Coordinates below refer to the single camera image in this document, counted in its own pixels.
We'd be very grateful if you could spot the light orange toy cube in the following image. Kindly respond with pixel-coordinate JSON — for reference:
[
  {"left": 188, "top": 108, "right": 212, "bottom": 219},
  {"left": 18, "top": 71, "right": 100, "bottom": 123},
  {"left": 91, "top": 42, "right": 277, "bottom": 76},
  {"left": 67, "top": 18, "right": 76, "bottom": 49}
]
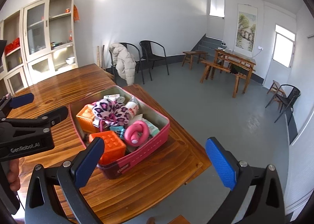
[{"left": 76, "top": 104, "right": 99, "bottom": 134}]

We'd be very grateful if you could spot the leopard print pompom scrunchie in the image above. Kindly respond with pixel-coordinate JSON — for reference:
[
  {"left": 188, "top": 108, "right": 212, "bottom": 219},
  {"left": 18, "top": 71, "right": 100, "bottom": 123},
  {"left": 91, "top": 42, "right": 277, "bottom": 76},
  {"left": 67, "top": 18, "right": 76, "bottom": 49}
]
[{"left": 92, "top": 99, "right": 130, "bottom": 126}]

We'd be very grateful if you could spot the green white medicine box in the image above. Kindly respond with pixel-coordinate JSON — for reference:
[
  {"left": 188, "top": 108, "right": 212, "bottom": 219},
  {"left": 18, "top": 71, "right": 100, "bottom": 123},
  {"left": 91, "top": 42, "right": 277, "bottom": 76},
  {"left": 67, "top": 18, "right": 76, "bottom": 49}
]
[{"left": 103, "top": 94, "right": 120, "bottom": 101}]

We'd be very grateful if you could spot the red-orange toy cube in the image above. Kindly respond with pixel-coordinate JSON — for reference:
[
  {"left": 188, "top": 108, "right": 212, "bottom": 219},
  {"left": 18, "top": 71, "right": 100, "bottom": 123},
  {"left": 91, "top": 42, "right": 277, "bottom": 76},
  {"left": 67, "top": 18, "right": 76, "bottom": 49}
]
[{"left": 88, "top": 130, "right": 126, "bottom": 165}]

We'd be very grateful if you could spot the white tissue pack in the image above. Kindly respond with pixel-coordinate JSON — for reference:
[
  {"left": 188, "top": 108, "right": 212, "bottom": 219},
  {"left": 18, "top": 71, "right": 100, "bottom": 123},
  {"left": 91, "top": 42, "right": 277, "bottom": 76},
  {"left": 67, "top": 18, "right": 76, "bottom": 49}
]
[{"left": 125, "top": 96, "right": 139, "bottom": 120}]

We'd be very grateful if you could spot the pink foam twist roller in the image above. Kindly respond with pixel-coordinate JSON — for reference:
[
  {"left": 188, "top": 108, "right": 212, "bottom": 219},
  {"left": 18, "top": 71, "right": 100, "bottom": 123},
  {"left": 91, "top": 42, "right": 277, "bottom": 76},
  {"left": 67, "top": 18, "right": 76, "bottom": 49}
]
[{"left": 125, "top": 120, "right": 150, "bottom": 147}]

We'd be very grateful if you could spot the large teal binder clip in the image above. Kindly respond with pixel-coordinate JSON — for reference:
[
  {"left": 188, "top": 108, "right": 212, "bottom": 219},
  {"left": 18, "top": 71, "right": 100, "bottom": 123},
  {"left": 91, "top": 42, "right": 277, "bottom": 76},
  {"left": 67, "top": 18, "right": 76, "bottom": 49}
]
[{"left": 110, "top": 126, "right": 126, "bottom": 139}]

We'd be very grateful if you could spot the white green ointment tube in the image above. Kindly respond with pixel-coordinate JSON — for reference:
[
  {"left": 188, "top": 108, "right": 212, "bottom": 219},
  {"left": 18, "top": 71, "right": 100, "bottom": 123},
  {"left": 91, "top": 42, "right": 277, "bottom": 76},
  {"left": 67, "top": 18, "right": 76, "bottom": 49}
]
[{"left": 142, "top": 118, "right": 160, "bottom": 137}]

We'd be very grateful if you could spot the person's left hand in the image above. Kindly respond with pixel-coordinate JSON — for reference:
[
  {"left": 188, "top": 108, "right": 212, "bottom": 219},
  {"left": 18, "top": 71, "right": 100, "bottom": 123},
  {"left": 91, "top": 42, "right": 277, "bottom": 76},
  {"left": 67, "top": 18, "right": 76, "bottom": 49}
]
[{"left": 7, "top": 159, "right": 21, "bottom": 192}]

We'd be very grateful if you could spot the white bowl in cabinet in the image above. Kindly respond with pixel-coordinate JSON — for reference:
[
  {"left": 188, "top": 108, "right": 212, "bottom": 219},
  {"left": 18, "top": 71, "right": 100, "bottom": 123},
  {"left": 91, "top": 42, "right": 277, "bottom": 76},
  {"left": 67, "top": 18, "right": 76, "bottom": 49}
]
[{"left": 66, "top": 57, "right": 75, "bottom": 65}]

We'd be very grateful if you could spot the beige glass-door cabinet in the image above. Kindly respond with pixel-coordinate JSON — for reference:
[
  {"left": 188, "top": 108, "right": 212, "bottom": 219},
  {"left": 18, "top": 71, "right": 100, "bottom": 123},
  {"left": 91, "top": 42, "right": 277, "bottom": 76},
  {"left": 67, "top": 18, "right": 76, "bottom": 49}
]
[{"left": 1, "top": 0, "right": 78, "bottom": 95}]

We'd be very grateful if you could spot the pink tin box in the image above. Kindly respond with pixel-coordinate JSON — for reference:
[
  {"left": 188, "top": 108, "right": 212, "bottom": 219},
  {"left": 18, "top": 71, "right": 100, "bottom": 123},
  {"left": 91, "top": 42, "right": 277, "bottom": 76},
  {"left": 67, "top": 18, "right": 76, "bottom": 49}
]
[{"left": 69, "top": 86, "right": 170, "bottom": 179}]

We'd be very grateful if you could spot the wooden measuring stick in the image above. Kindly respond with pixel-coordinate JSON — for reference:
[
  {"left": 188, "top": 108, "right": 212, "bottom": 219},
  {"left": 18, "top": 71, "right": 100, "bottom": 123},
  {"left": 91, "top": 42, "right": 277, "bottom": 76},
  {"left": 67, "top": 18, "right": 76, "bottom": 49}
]
[{"left": 96, "top": 46, "right": 101, "bottom": 67}]

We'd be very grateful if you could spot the black chair with white jacket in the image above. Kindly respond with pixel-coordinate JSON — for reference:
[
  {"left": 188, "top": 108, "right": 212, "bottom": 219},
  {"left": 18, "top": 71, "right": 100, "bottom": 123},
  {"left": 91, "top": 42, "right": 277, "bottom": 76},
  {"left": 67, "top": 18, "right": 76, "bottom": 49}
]
[{"left": 109, "top": 42, "right": 145, "bottom": 86}]

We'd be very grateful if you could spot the white puffer jacket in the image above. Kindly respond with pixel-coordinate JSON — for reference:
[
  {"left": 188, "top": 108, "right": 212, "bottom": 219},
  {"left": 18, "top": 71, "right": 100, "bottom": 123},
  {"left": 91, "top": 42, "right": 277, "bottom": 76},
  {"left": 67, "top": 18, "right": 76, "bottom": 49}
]
[{"left": 109, "top": 43, "right": 136, "bottom": 86}]

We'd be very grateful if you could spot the black chair by door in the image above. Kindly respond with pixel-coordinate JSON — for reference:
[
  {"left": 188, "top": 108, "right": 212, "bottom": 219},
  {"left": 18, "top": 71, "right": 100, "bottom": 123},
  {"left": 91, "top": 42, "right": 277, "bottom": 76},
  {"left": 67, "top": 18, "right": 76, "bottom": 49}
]
[{"left": 265, "top": 82, "right": 301, "bottom": 124}]

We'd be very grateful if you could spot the black metal chair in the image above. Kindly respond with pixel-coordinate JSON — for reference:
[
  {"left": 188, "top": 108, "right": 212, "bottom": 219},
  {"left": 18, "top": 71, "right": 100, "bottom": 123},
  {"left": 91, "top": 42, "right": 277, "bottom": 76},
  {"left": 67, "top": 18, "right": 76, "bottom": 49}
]
[{"left": 140, "top": 40, "right": 169, "bottom": 81}]

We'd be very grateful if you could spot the wooden dining table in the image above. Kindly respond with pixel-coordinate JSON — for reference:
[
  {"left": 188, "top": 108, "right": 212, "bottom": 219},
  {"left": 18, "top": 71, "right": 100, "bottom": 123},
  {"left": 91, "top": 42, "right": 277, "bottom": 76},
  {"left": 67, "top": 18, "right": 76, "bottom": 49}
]
[{"left": 214, "top": 49, "right": 256, "bottom": 94}]

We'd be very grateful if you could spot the small wooden stool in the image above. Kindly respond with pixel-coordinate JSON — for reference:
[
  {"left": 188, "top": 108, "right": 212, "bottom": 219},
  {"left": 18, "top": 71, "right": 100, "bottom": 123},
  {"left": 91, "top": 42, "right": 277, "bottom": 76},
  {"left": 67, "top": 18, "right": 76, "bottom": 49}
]
[{"left": 182, "top": 50, "right": 208, "bottom": 70}]

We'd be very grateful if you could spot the white door with window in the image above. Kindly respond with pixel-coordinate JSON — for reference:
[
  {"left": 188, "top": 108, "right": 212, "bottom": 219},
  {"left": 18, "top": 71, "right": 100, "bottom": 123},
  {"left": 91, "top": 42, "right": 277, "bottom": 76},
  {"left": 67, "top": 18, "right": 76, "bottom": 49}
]
[{"left": 263, "top": 24, "right": 296, "bottom": 89}]

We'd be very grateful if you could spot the hanging scroll painting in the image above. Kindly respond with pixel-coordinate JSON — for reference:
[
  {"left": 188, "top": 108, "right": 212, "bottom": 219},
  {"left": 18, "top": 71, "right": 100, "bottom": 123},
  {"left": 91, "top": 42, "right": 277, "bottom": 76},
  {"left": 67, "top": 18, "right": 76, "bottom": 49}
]
[{"left": 235, "top": 4, "right": 258, "bottom": 56}]

